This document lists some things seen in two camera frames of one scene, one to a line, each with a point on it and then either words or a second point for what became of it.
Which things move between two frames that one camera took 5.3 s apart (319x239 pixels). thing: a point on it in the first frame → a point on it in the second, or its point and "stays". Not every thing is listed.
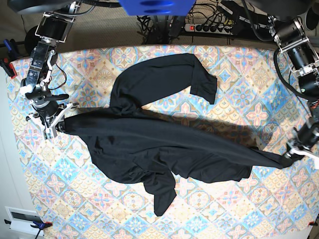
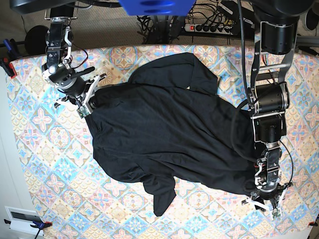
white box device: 21,220 stays
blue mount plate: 157,7 stays
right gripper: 306,137 → 267,195
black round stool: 31,40 stays
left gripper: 49,110 → 74,86
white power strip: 207,28 stays
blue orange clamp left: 13,54 stays
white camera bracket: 50,131 → 86,101
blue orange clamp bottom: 40,225 stays
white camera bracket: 303,150 → 275,212
